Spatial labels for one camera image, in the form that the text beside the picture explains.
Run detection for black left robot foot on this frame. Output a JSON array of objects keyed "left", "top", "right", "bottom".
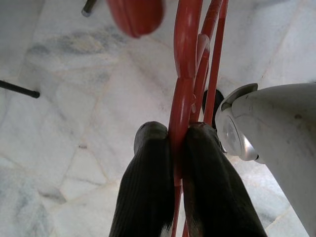
[{"left": 201, "top": 89, "right": 226, "bottom": 129}]

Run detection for red plastic hanger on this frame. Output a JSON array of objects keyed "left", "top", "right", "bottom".
[{"left": 169, "top": 0, "right": 230, "bottom": 237}]

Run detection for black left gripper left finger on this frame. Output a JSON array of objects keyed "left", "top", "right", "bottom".
[{"left": 108, "top": 121, "right": 173, "bottom": 237}]

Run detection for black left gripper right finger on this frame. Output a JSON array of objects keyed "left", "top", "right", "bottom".
[{"left": 182, "top": 122, "right": 269, "bottom": 237}]

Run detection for grey left robot leg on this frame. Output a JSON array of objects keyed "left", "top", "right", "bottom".
[{"left": 214, "top": 83, "right": 316, "bottom": 210}]

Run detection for red plastic stool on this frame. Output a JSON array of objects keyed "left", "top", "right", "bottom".
[{"left": 105, "top": 0, "right": 165, "bottom": 39}]

